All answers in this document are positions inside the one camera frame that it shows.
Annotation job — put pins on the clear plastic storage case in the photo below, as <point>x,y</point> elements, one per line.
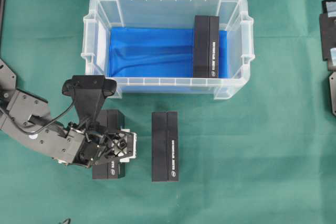
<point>234,19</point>

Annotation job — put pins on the black realsense box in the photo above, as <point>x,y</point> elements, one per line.
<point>113,120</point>
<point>206,47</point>
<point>165,158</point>

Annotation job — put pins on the blue cloth in case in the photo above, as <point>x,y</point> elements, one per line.
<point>157,53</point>

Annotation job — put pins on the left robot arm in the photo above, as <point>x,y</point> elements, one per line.
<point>26,118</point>

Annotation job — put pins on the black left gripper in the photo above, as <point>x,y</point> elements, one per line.
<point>99,145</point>

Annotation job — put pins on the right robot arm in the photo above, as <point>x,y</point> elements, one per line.
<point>327,33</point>

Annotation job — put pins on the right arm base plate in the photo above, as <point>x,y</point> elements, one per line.
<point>332,85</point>

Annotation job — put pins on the black table frame rail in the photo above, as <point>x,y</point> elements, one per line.
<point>2,3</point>

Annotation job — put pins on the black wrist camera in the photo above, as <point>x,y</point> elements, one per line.
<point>88,94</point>

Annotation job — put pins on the green table cloth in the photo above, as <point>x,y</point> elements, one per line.
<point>266,155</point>

